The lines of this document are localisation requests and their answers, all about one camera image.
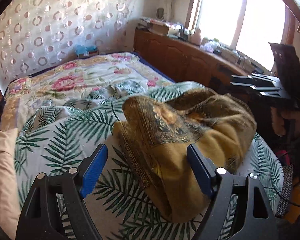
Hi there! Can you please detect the mustard patterned scarf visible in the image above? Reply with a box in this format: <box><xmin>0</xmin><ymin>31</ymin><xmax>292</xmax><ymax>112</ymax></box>
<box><xmin>113</xmin><ymin>88</ymin><xmax>257</xmax><ymax>223</ymax></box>

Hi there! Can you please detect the palm leaf bed sheet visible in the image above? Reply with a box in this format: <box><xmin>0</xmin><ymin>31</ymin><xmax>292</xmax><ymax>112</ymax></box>
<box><xmin>13</xmin><ymin>81</ymin><xmax>286</xmax><ymax>240</ymax></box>

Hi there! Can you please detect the blue tissue box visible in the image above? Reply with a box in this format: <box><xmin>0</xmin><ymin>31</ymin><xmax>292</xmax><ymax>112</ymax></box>
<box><xmin>75</xmin><ymin>45</ymin><xmax>99</xmax><ymax>59</ymax></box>

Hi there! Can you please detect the pink bottle on cabinet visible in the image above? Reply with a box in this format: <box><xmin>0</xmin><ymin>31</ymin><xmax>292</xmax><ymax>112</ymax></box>
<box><xmin>191</xmin><ymin>28</ymin><xmax>203</xmax><ymax>46</ymax></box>

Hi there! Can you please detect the floral quilt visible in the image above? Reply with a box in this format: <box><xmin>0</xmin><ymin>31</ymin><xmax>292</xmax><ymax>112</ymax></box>
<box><xmin>0</xmin><ymin>53</ymin><xmax>173</xmax><ymax>131</ymax></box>

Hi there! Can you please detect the circle pattern sheer curtain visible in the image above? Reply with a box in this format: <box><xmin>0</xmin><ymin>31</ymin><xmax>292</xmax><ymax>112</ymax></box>
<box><xmin>0</xmin><ymin>0</ymin><xmax>136</xmax><ymax>83</ymax></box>

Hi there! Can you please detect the wooden frame window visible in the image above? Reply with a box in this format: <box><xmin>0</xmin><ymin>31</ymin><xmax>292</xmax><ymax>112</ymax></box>
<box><xmin>186</xmin><ymin>0</ymin><xmax>295</xmax><ymax>73</ymax></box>

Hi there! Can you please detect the long wooden cabinet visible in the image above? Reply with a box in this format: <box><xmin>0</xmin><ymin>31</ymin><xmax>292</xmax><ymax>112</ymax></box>
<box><xmin>134</xmin><ymin>29</ymin><xmax>247</xmax><ymax>91</ymax></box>

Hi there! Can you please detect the cardboard box on cabinet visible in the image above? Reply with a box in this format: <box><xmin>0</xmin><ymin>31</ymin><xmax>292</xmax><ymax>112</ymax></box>
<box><xmin>148</xmin><ymin>23</ymin><xmax>181</xmax><ymax>36</ymax></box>

